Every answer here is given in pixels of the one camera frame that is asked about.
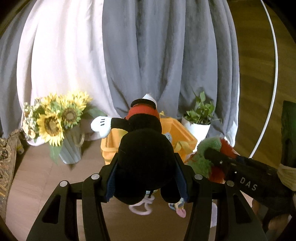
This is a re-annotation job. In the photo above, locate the grey ribbed vase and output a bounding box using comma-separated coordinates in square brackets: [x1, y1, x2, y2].
[59, 126, 85, 165]

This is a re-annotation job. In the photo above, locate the sunflower bouquet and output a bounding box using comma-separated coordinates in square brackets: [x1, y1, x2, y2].
[21, 91, 105, 162]

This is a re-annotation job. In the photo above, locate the patterned cushion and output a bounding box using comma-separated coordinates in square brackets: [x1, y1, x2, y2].
[0, 130, 25, 220]

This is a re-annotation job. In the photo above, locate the orange plastic basket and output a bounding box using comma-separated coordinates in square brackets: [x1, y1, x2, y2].
[100, 117, 197, 165]

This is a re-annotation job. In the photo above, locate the green potted plant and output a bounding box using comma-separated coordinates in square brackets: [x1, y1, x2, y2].
[183, 90, 222, 125]

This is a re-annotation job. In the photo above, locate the white plant pot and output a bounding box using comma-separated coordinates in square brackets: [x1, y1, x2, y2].
[181, 117, 210, 146]

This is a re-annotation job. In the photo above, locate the white hoop stand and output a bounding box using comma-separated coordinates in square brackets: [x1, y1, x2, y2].
[248, 0, 279, 159]

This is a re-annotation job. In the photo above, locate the green red furry plush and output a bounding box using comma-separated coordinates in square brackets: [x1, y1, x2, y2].
[184, 136, 239, 184]

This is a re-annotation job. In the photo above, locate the black red mouse plush toy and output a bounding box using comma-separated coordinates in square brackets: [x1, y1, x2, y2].
[90, 94, 187, 205]

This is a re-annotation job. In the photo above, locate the pastel patterned scrunchie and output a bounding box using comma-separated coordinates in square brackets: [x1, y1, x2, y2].
[168, 198, 186, 218]

